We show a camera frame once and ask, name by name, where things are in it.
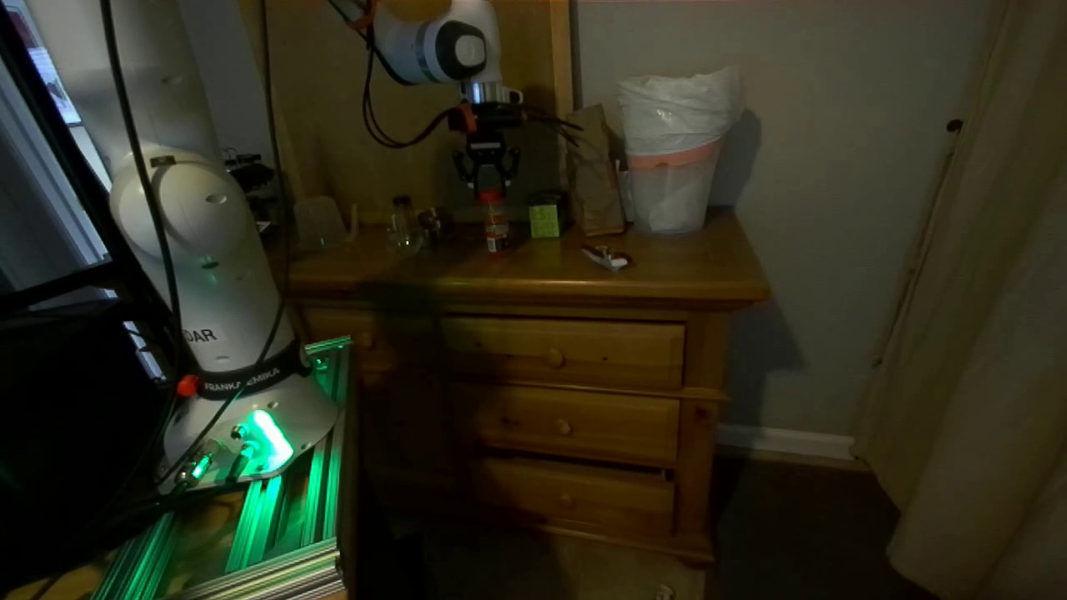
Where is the clear bottle with red label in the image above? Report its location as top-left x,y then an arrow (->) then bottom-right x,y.
479,199 -> 514,257

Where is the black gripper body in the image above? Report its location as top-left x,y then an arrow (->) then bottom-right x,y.
446,102 -> 528,195

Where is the white plastic bag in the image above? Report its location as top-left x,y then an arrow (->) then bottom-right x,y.
614,67 -> 746,236

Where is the red white candy wrapper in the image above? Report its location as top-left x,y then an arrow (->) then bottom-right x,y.
577,241 -> 632,277

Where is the wooden drawer front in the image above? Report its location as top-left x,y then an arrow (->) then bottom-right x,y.
474,453 -> 679,541
466,384 -> 682,465
439,313 -> 690,394

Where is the thin arm cable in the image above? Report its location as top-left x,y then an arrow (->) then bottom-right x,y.
327,0 -> 464,153

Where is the wooden board panel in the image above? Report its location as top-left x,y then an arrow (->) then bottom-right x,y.
239,0 -> 582,225

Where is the brown paper bag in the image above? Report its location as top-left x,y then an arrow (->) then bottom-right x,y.
568,100 -> 631,241

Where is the green lit aluminium frame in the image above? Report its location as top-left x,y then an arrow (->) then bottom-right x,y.
62,334 -> 359,600

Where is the black equipment case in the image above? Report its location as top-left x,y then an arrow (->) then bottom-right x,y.
0,280 -> 188,587

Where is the beige curtain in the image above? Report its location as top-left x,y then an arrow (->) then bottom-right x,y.
851,0 -> 1067,600

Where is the white baseboard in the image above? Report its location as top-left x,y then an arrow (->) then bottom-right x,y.
713,421 -> 861,469

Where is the black cable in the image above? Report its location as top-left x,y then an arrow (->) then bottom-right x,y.
97,0 -> 193,360

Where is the wooden chest of drawers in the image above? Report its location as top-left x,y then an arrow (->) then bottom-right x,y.
278,206 -> 772,570

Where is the clear plastic container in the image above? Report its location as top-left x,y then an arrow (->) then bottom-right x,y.
292,195 -> 349,257

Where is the small dark glass object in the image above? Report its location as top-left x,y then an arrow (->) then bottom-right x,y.
414,211 -> 450,257

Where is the clear glass jar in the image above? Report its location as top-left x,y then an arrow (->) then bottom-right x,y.
383,193 -> 419,254

